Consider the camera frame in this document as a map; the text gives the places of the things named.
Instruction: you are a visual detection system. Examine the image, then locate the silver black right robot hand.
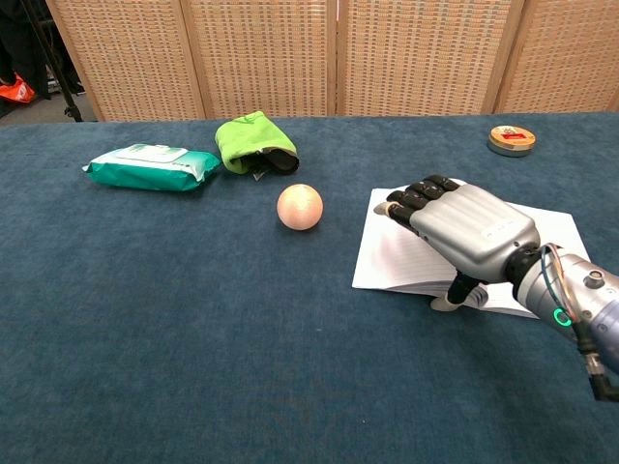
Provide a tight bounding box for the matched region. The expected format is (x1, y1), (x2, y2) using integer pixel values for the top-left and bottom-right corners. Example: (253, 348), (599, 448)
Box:
(373, 173), (542, 311)

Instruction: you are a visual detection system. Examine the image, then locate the white notebook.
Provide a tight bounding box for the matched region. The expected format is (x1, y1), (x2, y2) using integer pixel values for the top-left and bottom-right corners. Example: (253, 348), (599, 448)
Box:
(351, 187), (592, 320)

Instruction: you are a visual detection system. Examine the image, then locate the round orange tin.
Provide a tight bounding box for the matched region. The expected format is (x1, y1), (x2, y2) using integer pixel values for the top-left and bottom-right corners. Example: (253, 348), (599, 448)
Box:
(486, 124), (538, 159)

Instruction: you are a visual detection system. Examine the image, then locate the pink ball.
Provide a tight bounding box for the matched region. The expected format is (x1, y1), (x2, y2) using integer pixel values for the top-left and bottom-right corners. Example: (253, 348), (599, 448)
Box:
(276, 183), (324, 232)

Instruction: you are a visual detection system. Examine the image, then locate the woven wooden screen panel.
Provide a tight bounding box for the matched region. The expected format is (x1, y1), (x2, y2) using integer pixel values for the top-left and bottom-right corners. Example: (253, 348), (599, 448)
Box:
(45, 0), (207, 122)
(180, 0), (339, 120)
(492, 0), (619, 115)
(335, 0), (527, 117)

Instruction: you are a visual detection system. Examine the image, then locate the green cloth pouch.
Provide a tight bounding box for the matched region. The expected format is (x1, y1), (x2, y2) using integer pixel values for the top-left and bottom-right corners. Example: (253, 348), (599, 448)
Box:
(214, 110), (300, 183)

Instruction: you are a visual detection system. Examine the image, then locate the blue felt table mat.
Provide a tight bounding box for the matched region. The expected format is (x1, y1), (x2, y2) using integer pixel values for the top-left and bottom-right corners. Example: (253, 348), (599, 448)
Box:
(0, 111), (619, 464)

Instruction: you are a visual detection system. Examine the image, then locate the teal wet wipes pack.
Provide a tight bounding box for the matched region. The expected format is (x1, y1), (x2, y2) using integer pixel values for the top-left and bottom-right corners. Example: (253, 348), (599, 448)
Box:
(81, 143), (223, 192)

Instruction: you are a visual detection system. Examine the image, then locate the black tripod stand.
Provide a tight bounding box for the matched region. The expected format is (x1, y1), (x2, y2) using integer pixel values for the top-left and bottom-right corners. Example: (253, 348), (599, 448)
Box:
(18, 0), (84, 123)

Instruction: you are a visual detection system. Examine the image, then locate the right arm wrist cable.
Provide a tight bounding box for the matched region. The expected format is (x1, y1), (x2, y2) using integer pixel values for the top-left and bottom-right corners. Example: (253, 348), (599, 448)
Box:
(540, 244), (619, 402)

